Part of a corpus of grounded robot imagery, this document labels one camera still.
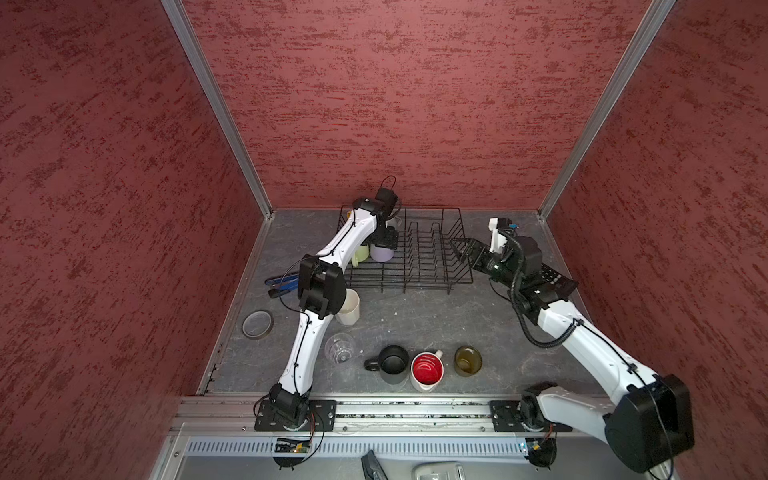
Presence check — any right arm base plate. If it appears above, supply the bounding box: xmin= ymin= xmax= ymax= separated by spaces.
xmin=489 ymin=400 xmax=573 ymax=434

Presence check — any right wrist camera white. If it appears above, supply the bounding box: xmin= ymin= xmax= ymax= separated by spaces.
xmin=488 ymin=217 xmax=518 ymax=254

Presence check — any pale green mug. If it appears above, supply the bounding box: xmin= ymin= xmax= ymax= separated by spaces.
xmin=351 ymin=245 xmax=370 ymax=268

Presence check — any black object at bottom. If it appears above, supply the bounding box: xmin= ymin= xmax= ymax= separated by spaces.
xmin=361 ymin=450 xmax=388 ymax=480

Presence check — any olive green glass cup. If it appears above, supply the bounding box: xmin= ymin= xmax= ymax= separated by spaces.
xmin=453 ymin=345 xmax=483 ymax=377

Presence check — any clear glass cup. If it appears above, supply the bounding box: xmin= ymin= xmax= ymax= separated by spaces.
xmin=324 ymin=333 xmax=358 ymax=365

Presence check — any black calculator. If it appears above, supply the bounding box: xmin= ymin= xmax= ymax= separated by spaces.
xmin=540 ymin=264 xmax=578 ymax=297

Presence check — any grey device at bottom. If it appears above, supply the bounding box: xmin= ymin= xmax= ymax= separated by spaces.
xmin=412 ymin=462 xmax=466 ymax=480

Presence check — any tape roll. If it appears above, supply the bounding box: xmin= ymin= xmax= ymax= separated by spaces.
xmin=241 ymin=310 xmax=274 ymax=340

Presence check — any aluminium rail frame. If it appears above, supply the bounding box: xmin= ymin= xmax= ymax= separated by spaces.
xmin=149 ymin=394 xmax=638 ymax=479

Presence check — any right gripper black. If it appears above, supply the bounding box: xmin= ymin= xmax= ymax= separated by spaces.
xmin=449 ymin=237 xmax=521 ymax=289

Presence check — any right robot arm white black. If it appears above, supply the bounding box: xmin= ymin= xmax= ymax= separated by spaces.
xmin=451 ymin=227 xmax=695 ymax=473

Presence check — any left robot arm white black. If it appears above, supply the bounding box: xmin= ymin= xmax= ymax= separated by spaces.
xmin=264 ymin=185 xmax=400 ymax=430

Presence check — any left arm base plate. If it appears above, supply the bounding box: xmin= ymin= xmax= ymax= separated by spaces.
xmin=253 ymin=399 xmax=337 ymax=433

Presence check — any lilac plastic cup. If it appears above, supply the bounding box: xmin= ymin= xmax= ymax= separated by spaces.
xmin=369 ymin=245 xmax=395 ymax=263

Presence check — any black mug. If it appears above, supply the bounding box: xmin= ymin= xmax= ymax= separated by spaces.
xmin=364 ymin=345 xmax=410 ymax=385

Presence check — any black wire dish rack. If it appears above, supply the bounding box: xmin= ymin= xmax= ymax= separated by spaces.
xmin=345 ymin=207 xmax=473 ymax=293

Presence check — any cream white mug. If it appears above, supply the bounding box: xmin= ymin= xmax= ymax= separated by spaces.
xmin=335 ymin=289 xmax=360 ymax=326

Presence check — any red inside white mug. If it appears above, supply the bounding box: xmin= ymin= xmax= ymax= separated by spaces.
xmin=410 ymin=350 xmax=445 ymax=393

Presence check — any blue black tool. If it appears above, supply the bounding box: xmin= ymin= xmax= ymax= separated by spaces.
xmin=264 ymin=271 xmax=299 ymax=299

